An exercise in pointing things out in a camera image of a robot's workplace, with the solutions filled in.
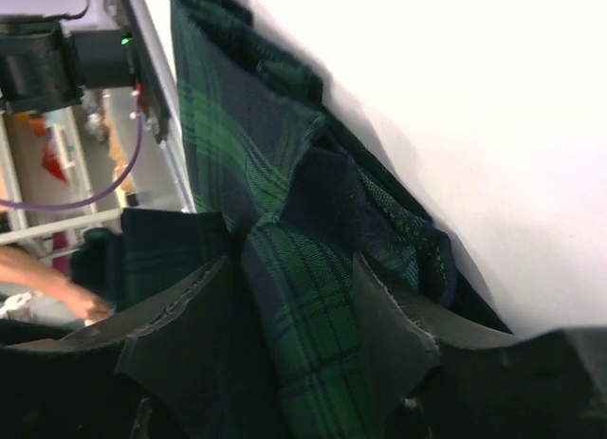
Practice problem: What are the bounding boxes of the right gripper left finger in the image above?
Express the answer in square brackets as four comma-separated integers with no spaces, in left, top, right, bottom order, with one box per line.
[1,257,289,438]

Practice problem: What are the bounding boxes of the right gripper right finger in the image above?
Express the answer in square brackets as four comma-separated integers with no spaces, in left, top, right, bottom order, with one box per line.
[352,255,606,438]

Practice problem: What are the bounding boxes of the green plaid skirt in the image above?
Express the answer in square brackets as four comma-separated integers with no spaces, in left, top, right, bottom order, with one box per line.
[70,0,497,438]

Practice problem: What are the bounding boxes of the person's forearm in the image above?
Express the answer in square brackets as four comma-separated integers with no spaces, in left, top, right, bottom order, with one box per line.
[1,247,112,321]

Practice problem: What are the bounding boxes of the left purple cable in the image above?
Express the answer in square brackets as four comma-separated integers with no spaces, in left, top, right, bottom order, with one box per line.
[0,85,146,210]

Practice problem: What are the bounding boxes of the aluminium rail frame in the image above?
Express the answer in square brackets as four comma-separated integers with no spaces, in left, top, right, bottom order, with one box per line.
[1,0,193,256]

